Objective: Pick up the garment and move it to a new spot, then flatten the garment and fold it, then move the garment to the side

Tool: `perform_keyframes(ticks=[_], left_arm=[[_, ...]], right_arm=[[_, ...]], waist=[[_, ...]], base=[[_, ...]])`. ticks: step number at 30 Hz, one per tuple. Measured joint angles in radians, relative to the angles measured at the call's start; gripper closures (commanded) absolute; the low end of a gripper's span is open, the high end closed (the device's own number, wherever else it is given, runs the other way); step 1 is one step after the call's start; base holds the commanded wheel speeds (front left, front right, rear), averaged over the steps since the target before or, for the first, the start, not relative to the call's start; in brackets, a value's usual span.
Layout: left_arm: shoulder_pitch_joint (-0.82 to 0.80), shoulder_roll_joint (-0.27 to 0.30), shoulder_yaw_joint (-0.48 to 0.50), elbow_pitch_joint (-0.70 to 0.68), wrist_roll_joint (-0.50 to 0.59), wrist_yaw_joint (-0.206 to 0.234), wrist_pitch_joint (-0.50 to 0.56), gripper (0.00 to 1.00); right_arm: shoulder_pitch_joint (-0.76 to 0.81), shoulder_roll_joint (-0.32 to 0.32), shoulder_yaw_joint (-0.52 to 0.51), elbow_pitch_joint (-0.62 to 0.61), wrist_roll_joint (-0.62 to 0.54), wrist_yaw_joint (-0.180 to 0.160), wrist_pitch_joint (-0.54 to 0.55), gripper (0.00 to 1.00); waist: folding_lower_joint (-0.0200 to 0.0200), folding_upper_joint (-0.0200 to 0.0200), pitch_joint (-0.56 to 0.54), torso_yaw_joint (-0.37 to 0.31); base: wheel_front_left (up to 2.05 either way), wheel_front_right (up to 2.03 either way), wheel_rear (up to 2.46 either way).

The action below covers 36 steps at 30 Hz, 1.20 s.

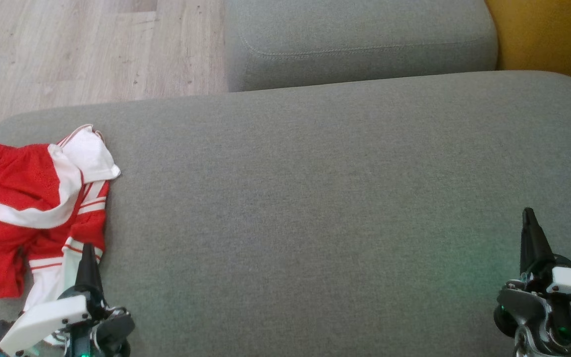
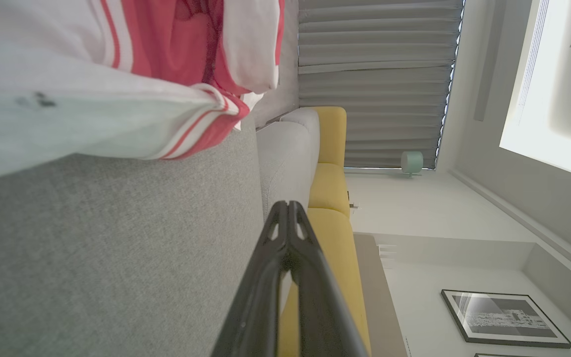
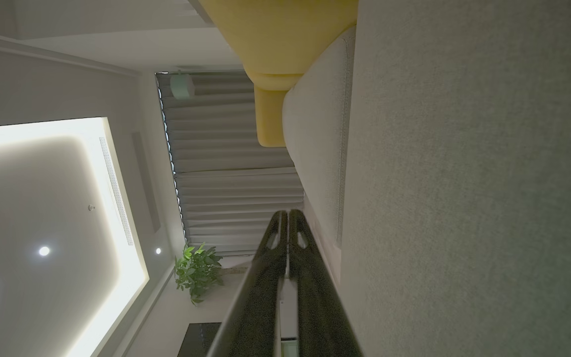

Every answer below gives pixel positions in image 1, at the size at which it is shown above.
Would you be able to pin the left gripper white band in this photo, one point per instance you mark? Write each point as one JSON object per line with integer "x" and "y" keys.
{"x": 42, "y": 317}

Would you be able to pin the red white basketball shorts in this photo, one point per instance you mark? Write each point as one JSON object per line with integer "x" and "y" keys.
{"x": 13, "y": 178}

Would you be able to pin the grey fabric sofa side cushion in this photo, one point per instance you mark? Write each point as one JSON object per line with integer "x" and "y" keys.
{"x": 365, "y": 29}

